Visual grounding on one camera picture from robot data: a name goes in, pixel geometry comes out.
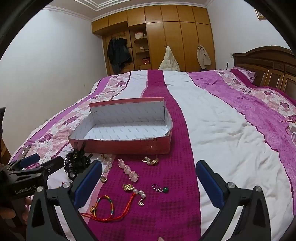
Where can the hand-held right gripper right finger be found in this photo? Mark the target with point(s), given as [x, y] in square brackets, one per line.
[209, 185]

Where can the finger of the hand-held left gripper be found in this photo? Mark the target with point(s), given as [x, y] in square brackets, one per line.
[30, 160]
[53, 165]

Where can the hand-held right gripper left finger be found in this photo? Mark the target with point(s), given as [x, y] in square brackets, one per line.
[87, 183]

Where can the black feather hair accessory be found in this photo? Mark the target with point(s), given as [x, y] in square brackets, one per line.
[76, 162]

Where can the red cardboard box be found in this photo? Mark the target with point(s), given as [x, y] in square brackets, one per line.
[120, 146]

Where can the person's left hand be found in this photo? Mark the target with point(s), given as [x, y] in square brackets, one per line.
[11, 209]

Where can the black smartphone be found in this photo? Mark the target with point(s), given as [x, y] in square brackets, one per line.
[25, 151]

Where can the small gold charm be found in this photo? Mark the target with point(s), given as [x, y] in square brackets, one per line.
[103, 179]

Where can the green bead earring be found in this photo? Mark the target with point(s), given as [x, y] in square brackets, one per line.
[165, 190]

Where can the gold pearl earrings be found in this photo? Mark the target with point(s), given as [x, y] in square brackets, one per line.
[150, 161]

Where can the white charger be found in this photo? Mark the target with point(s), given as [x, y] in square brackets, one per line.
[292, 129]

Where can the purple floral pillow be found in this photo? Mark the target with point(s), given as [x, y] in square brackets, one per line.
[242, 73]

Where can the beige hanging coat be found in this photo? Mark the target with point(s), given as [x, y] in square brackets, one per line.
[203, 58]

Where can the dark hanging coat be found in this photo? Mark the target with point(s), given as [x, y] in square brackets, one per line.
[118, 55]

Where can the cream puffer jacket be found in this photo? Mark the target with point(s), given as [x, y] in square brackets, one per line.
[168, 61]

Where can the wooden headboard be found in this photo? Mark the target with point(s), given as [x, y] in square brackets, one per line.
[266, 62]

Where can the red shelf item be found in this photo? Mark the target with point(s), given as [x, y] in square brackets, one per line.
[146, 60]

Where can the wooden wardrobe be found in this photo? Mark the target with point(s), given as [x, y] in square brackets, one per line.
[171, 34]

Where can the white round box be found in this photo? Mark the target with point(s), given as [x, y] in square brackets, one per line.
[138, 35]

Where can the framed wall picture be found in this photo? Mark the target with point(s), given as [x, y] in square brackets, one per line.
[260, 14]

